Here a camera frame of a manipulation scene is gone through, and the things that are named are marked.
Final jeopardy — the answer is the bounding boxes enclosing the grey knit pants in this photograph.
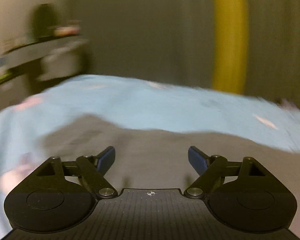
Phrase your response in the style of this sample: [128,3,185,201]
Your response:
[40,115,300,192]

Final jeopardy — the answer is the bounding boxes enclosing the light blue mushroom bedsheet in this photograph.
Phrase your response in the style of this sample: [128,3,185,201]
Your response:
[0,75,300,239]

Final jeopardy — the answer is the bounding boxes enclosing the dark desk with clutter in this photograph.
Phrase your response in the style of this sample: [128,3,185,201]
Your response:
[0,3,93,91]

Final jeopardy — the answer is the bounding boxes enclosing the grey curtain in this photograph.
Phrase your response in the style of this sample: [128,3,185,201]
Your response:
[67,0,300,108]

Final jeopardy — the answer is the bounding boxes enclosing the yellow curtain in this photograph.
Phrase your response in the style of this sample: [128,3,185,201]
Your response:
[212,0,249,94]

